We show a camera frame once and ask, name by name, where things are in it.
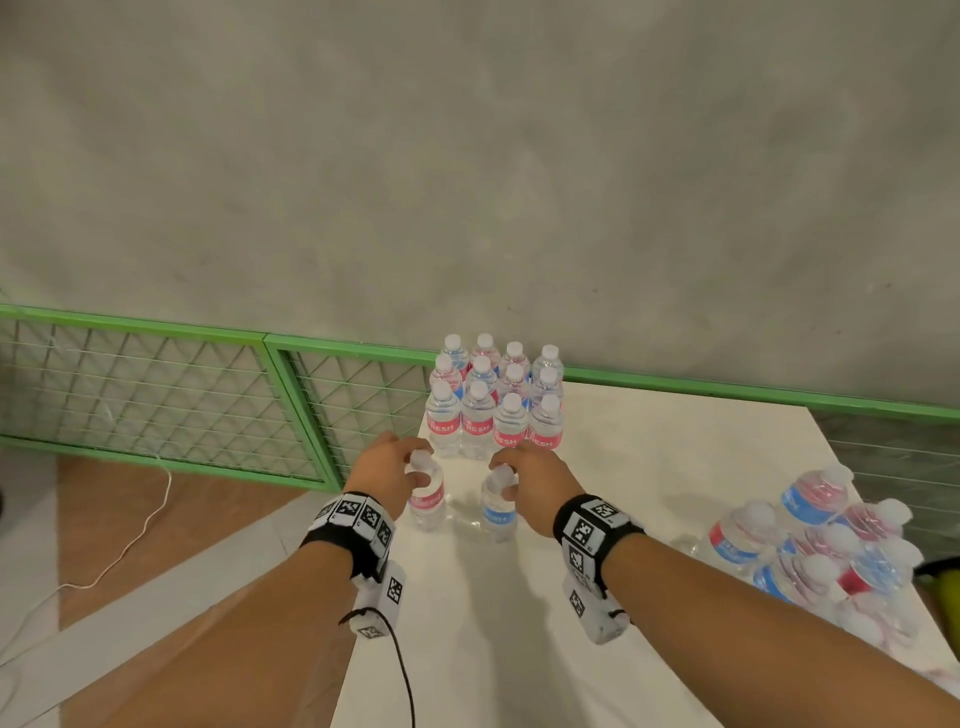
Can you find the person's left hand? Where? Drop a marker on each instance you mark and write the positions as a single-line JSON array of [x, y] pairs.
[[382, 472]]

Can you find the person's right hand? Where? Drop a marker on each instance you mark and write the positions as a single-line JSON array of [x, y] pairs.
[[544, 487]]

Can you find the water bottle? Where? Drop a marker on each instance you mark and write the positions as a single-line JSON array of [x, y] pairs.
[[427, 502], [497, 514]]

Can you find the neat rows of water bottles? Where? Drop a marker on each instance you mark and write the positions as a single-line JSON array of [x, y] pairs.
[[442, 424]]

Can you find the group of water bottles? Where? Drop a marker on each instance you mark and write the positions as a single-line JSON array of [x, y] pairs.
[[735, 544]]

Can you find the person's left forearm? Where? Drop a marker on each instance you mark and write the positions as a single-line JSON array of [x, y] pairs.
[[240, 645]]

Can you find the person's right forearm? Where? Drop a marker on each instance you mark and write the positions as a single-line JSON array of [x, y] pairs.
[[750, 637]]

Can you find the black marker-tag wristband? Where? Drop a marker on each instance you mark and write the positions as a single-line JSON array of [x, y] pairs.
[[592, 525], [352, 517]]

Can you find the white table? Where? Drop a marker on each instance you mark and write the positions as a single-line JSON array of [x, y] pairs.
[[675, 435]]

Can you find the green metal mesh fence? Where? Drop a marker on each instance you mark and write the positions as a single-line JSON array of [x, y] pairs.
[[112, 321]]

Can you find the wooden-backed green seat chair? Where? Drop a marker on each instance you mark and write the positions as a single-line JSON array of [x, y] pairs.
[[949, 592]]

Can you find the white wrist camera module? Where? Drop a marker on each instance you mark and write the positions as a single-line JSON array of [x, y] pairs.
[[600, 619], [382, 600]]

